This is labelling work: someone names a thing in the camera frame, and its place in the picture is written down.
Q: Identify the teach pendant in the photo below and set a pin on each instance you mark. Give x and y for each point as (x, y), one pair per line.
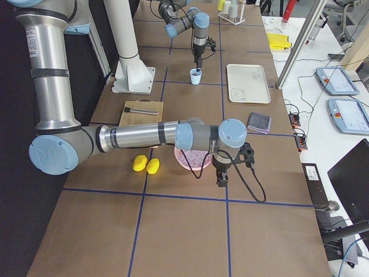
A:
(336, 82)
(349, 116)

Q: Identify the upper yellow lemon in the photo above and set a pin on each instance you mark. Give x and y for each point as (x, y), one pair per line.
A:
(139, 163)

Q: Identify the grey folded cloth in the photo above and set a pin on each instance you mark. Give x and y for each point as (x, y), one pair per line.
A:
(259, 122)

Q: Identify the lower yellow lemon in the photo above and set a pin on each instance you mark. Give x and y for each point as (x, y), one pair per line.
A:
(153, 166)

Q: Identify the lower teach pendant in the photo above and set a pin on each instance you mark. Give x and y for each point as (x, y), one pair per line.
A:
(349, 116)

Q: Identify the white wire cup rack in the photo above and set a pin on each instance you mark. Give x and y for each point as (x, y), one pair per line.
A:
(239, 19)

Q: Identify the wooden cutting board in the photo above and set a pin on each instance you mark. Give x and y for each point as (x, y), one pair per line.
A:
(144, 115)

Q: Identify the clear ice cubes pile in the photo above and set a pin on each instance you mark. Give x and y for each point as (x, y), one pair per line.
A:
(193, 157)

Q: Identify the aluminium frame post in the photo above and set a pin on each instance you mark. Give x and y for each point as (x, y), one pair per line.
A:
(306, 29)

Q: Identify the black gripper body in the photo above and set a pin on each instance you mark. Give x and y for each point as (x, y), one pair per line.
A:
(198, 52)
(220, 168)

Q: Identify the light blue plastic cup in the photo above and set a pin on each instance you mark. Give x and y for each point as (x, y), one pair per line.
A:
(195, 80)

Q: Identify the yellow upturned cup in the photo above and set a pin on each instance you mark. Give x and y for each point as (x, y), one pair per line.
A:
(220, 5)

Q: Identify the upper teach pendant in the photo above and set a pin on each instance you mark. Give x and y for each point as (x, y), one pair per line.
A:
(336, 82)

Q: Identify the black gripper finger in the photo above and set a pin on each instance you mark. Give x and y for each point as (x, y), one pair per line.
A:
(198, 65)
(222, 179)

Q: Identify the steel muddler black tip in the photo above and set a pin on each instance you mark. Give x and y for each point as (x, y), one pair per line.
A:
(140, 111)

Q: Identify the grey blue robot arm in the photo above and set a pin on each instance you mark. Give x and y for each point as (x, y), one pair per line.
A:
(61, 142)
(193, 19)

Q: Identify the cream bear tray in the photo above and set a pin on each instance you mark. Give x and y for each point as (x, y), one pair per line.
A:
(247, 84)

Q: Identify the white upturned cup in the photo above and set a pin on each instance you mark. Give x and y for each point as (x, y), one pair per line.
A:
(227, 7)

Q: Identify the yellow cloth on desk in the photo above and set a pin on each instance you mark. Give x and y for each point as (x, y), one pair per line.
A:
(278, 42)

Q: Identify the yellow lemon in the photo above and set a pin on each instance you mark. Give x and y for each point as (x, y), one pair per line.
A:
(139, 163)
(153, 166)

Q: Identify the black monitor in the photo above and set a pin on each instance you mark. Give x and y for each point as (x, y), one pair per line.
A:
(349, 177)

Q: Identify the pink bowl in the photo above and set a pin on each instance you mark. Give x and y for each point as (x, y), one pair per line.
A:
(190, 163)

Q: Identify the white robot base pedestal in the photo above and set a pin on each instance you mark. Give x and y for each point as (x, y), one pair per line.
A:
(132, 75)

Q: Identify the black box with label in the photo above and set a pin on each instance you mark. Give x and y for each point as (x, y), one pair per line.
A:
(315, 186)

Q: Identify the orange black connector box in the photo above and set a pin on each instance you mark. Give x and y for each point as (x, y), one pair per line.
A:
(294, 120)

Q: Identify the grey upturned cup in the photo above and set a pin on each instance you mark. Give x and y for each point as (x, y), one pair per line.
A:
(234, 11)

